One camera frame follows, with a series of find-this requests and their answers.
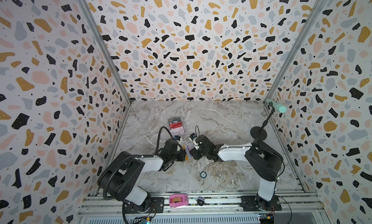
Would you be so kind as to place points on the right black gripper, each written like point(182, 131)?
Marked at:
point(196, 151)

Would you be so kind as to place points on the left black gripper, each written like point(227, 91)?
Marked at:
point(183, 153)

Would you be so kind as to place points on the yellow leather card holder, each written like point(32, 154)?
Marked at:
point(188, 149)

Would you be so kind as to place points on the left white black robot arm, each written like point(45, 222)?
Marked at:
point(118, 181)

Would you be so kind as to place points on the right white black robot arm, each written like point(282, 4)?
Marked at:
point(265, 160)

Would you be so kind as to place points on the clear acrylic card box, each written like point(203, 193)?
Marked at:
point(176, 126)

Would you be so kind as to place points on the pink tape dispenser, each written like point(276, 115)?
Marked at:
point(178, 200)

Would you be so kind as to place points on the small black knob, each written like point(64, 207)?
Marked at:
point(200, 201)

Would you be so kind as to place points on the black microphone stand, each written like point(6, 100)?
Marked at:
point(259, 132)

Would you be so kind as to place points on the green circuit board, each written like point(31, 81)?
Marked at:
point(147, 220)

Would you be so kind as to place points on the right circuit board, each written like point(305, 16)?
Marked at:
point(267, 218)

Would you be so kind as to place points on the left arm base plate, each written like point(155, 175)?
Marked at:
point(151, 205)

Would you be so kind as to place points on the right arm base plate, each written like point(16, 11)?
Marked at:
point(250, 203)

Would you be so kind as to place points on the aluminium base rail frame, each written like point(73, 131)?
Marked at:
point(219, 208)

